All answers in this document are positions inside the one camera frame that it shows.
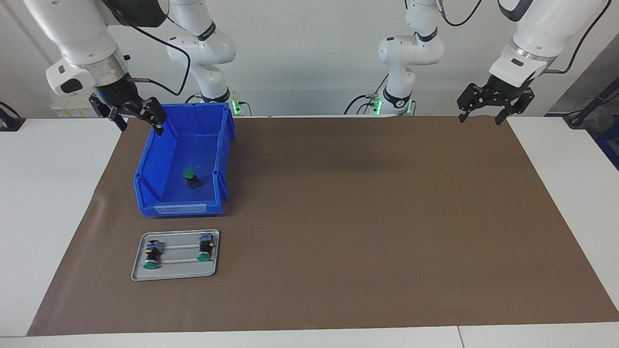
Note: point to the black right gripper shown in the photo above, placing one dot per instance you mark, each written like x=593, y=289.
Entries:
x=116, y=94

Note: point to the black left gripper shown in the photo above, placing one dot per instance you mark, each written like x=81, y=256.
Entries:
x=505, y=91

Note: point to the green push button switch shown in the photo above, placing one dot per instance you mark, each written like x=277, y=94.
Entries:
x=188, y=172
x=205, y=247
x=152, y=253

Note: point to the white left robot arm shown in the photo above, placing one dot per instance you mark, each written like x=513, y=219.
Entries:
x=411, y=48

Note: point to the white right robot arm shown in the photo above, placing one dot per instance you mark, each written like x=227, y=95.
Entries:
x=82, y=34

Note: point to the blue plastic storage bin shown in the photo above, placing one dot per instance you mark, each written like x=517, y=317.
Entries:
x=164, y=183

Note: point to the black tripod stand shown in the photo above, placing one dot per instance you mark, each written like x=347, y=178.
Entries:
x=587, y=108

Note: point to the green lit base connector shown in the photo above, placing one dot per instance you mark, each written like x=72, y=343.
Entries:
x=235, y=104
x=377, y=104

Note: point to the blue crate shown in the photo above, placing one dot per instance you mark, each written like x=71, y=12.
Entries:
x=611, y=145

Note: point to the silver metal tray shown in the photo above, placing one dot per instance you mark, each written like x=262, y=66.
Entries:
x=179, y=268

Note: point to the brown table mat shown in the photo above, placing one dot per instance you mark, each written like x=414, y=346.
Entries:
x=387, y=251

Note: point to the white wall socket box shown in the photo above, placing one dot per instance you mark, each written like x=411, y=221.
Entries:
x=67, y=110

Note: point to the black clamp mount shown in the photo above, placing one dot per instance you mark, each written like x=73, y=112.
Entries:
x=9, y=123

